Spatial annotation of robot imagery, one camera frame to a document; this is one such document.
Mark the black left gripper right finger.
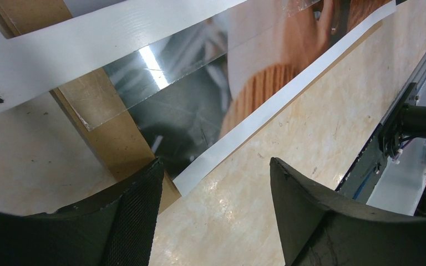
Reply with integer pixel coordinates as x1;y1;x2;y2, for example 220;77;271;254
270;157;426;265

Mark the aluminium front rail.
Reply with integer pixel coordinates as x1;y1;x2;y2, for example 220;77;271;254
380;52;426;125

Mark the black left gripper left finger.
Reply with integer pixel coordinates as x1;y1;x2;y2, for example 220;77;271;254
0;159;164;265

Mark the white wooden picture frame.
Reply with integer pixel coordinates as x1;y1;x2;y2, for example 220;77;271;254
0;1;237;112

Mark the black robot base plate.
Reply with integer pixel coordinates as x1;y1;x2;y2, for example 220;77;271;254
336;83;418;203

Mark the glossy photo print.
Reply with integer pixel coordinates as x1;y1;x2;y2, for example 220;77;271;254
104;1;396;196

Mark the brown fibreboard backing board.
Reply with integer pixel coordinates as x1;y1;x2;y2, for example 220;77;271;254
0;0;383;214

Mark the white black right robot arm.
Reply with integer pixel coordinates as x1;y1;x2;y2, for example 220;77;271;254
379;104;426;157

